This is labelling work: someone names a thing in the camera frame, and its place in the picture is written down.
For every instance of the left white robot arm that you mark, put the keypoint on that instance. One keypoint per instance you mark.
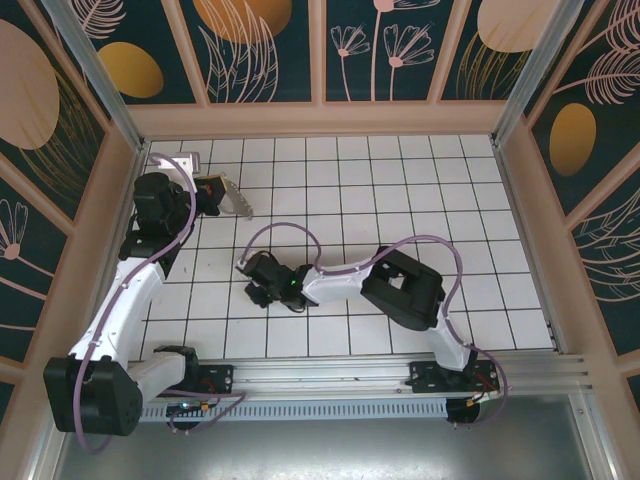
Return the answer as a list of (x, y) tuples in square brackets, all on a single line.
[(125, 300)]

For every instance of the aluminium frame post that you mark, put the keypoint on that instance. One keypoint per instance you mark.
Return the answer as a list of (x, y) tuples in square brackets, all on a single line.
[(100, 85), (530, 75)]

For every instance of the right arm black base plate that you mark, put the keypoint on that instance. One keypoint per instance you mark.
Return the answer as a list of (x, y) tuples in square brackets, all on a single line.
[(425, 377)]

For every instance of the grey metal sheet panel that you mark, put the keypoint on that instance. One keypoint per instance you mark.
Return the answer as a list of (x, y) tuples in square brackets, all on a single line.
[(300, 450)]

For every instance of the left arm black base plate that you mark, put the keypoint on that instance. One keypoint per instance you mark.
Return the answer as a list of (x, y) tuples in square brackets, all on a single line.
[(220, 376)]

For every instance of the aluminium table side rail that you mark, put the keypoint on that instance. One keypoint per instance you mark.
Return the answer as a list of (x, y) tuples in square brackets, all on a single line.
[(137, 164), (531, 250)]

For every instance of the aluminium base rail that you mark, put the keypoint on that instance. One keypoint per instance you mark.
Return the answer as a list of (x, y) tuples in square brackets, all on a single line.
[(320, 375)]

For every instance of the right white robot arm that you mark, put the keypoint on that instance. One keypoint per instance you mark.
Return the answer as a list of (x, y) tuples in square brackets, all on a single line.
[(340, 282)]

